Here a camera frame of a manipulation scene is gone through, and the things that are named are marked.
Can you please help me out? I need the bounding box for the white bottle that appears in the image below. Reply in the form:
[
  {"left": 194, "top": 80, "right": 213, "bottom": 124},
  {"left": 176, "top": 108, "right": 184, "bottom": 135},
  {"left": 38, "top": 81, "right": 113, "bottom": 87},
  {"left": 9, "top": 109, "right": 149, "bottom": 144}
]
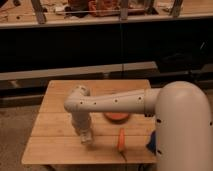
[{"left": 81, "top": 131, "right": 93, "bottom": 145}]

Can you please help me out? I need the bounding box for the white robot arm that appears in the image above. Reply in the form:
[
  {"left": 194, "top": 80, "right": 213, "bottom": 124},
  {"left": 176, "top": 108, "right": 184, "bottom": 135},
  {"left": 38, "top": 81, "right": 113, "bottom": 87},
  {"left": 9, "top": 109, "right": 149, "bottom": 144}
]
[{"left": 64, "top": 81, "right": 213, "bottom": 171}]

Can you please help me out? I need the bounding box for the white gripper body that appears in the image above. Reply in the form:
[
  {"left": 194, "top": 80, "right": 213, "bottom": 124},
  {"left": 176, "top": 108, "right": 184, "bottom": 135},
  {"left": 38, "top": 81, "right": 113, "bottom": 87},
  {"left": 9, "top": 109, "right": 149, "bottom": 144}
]
[{"left": 71, "top": 112, "right": 91, "bottom": 135}]

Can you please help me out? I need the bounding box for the orange carrot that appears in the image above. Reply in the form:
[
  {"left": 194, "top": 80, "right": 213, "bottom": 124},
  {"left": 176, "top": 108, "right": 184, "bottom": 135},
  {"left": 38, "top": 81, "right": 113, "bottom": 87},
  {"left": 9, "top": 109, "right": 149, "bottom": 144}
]
[{"left": 117, "top": 128, "right": 127, "bottom": 162}]

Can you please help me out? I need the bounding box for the blue cloth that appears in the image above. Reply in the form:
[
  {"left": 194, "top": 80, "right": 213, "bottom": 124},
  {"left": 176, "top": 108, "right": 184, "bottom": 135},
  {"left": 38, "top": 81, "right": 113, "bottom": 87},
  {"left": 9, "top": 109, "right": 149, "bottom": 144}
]
[{"left": 146, "top": 131, "right": 156, "bottom": 154}]

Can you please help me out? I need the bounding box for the orange ceramic bowl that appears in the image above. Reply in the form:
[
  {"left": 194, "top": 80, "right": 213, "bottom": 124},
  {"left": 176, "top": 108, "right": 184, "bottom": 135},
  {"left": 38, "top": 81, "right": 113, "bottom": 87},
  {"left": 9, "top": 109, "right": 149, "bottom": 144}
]
[{"left": 104, "top": 113, "right": 129, "bottom": 121}]

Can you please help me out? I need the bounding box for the wooden shelf with clutter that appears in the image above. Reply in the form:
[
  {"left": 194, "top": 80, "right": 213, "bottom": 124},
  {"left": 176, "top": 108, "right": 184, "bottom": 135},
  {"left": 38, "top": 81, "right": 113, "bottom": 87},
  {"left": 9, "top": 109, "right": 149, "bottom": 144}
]
[{"left": 0, "top": 0, "right": 213, "bottom": 29}]

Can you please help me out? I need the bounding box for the wooden folding table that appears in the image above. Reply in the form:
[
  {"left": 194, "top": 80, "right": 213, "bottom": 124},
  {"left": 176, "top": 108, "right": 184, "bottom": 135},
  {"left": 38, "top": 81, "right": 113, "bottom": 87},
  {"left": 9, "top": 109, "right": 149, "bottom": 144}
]
[{"left": 22, "top": 80, "right": 156, "bottom": 170}]

